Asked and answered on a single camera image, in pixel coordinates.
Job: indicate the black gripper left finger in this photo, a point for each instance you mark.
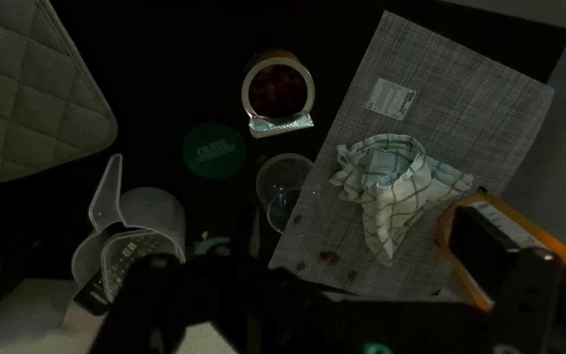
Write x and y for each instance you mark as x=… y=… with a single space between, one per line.
x=139 y=308

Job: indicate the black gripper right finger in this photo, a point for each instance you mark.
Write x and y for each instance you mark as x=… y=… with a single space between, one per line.
x=524 y=302

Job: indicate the orange snack packet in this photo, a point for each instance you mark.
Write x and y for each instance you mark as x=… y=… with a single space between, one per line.
x=485 y=249

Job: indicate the clear plastic measuring jug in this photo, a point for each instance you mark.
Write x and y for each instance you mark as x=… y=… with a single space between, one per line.
x=135 y=229

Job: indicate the green round lid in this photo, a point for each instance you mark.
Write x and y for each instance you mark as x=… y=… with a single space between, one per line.
x=212 y=150

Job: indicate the white checkered dish cloth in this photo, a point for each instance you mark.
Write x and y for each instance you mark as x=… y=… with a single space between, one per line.
x=387 y=190

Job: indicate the clear drinking glass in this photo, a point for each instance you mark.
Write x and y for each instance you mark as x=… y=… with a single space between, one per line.
x=283 y=190

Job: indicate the grey woven placemat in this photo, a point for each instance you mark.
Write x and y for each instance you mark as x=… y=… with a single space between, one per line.
x=440 y=125

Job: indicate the small white paper label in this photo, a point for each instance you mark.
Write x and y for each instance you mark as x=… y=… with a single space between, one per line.
x=389 y=99

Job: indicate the grey quilted pot holder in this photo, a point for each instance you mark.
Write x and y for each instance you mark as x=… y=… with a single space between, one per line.
x=19 y=86

